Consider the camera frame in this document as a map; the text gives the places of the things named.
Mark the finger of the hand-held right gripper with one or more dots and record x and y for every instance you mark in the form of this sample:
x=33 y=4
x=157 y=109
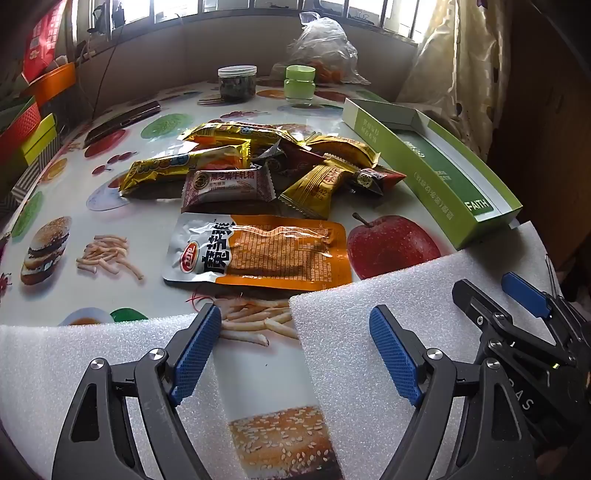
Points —
x=526 y=290
x=478 y=309

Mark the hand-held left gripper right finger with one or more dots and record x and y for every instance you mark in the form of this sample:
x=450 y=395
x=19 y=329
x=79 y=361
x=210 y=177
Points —
x=395 y=357

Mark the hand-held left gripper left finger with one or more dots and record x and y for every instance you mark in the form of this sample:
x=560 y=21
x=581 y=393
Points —
x=196 y=355

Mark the silver orange snack pouch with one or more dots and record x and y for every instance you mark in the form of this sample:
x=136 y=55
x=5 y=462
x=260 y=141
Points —
x=277 y=254

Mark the green cardboard box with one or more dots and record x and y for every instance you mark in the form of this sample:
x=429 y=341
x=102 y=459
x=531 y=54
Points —
x=434 y=166

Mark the small red dark snack packet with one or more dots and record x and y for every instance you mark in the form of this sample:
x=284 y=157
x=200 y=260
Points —
x=376 y=179

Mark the white brown candy packet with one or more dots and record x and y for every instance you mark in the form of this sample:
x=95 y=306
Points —
x=226 y=187

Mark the gold red logo snack packet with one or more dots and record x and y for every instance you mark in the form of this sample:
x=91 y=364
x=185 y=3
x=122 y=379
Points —
x=318 y=189

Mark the yellow orange snack packet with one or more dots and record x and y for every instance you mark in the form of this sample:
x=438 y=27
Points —
x=161 y=173

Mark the gold brown print snack packet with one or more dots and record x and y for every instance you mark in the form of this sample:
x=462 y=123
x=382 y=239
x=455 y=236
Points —
x=344 y=148

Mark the yellow blue print snack packet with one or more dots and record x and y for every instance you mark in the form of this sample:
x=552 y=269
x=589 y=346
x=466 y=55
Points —
x=240 y=134

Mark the white foam sheet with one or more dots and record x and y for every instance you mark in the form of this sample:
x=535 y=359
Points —
x=46 y=360
x=415 y=286

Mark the cream patterned curtain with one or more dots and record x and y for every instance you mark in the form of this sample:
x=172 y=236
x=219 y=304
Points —
x=452 y=69

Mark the dark smartphone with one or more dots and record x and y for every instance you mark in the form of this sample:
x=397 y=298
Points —
x=122 y=123

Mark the yellow green box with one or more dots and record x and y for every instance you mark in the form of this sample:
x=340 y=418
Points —
x=41 y=138

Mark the dark jar with white lid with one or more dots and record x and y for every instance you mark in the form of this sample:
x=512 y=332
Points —
x=237 y=85

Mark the red perforated box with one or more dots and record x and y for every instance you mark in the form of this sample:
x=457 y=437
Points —
x=18 y=134

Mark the green jar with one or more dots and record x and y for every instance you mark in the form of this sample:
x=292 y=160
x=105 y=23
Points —
x=300 y=83

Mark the clear plastic bag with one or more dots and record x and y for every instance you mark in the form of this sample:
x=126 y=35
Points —
x=323 y=46

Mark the window with metal bars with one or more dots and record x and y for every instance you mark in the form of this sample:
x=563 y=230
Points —
x=231 y=9

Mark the red paper bag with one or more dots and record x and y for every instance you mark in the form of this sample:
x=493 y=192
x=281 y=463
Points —
x=44 y=41

